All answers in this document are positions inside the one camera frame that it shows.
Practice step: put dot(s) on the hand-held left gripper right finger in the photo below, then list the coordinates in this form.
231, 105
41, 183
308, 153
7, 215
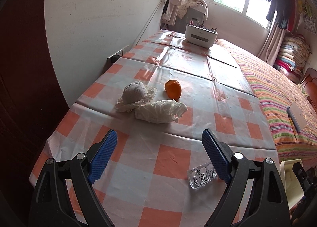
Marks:
216, 156

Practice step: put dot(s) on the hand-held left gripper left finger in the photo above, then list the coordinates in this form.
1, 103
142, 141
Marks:
102, 157

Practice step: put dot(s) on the white plastic bin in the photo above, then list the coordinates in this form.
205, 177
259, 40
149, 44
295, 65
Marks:
288, 179

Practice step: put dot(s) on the clear blister pill pack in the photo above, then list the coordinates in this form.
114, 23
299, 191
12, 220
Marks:
198, 179

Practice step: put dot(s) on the orange checkered tablecloth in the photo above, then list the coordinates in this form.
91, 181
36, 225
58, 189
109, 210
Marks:
173, 155

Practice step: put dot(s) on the dark pen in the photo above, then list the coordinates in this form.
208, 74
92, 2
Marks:
292, 120

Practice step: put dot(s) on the white notebook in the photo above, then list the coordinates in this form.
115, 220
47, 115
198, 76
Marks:
298, 116

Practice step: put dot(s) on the crumpled translucent plastic bag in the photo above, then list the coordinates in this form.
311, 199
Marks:
158, 113

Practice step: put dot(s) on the white knitted hat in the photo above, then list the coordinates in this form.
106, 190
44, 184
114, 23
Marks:
136, 93

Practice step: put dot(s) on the orange fruit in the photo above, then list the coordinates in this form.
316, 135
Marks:
172, 89

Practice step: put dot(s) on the striped bed sheet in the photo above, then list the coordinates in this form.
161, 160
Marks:
279, 98

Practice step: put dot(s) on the black plug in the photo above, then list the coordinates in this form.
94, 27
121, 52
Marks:
112, 59

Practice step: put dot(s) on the wooden headboard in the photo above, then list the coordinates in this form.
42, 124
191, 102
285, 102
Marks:
309, 80

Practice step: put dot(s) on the white desk organizer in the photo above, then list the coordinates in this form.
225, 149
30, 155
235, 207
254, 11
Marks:
199, 37

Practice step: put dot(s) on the stack of folded blankets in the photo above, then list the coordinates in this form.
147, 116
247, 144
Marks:
293, 55

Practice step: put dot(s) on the beige curtain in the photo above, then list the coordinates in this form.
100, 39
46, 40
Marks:
272, 42

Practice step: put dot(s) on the pile of clothes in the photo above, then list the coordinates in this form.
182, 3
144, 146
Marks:
190, 0

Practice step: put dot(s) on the hanging beige garments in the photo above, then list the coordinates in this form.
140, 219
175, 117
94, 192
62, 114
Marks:
173, 3

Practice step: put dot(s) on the printed white cloth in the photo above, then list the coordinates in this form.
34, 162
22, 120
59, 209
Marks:
310, 22

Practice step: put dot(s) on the wall power socket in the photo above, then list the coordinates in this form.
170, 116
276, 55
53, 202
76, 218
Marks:
123, 50

